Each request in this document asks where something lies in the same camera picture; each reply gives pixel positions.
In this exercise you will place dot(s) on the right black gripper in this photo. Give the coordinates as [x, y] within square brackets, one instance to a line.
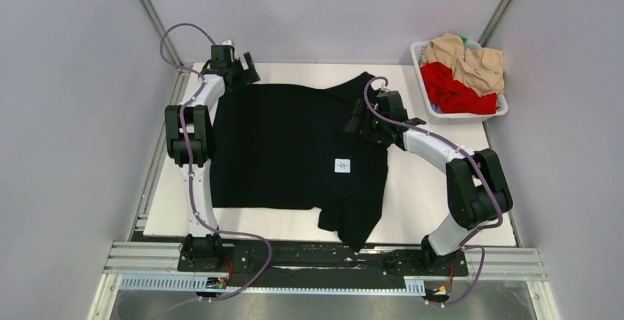
[374, 137]

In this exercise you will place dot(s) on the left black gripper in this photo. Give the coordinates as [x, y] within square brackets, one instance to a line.
[250, 75]

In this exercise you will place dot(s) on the black t shirt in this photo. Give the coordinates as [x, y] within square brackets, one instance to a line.
[284, 146]

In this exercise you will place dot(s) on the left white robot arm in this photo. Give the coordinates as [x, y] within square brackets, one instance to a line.
[191, 144]

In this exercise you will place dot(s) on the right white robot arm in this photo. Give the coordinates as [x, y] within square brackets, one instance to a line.
[477, 192]

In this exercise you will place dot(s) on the white laundry basket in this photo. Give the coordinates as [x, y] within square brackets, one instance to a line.
[419, 100]

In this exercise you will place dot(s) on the red t shirt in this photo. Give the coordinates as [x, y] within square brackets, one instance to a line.
[452, 96]

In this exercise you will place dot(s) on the beige t shirt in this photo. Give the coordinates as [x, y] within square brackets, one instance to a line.
[480, 70]

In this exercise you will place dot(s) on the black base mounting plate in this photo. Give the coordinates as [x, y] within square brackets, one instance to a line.
[249, 262]

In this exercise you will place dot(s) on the left aluminium corner post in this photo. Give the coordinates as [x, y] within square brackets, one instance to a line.
[157, 25]

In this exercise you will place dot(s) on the aluminium corner post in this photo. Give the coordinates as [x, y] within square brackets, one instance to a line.
[157, 25]
[494, 21]

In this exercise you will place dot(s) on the aluminium front frame rail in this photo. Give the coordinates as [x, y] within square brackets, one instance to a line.
[500, 263]

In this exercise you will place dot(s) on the white slotted cable duct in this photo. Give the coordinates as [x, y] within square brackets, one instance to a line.
[215, 285]

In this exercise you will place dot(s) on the right aluminium corner post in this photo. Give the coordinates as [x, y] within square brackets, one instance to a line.
[494, 21]

